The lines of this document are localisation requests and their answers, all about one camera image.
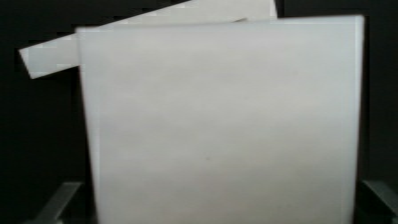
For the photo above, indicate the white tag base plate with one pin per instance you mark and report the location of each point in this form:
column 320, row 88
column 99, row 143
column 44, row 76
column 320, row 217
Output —
column 51, row 56

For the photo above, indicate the white cabinet top block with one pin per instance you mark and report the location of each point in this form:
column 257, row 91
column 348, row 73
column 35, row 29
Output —
column 222, row 119

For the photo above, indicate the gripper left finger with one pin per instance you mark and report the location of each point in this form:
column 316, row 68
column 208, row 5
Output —
column 64, row 209

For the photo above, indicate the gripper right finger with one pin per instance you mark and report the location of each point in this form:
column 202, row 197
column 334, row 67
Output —
column 376, row 205

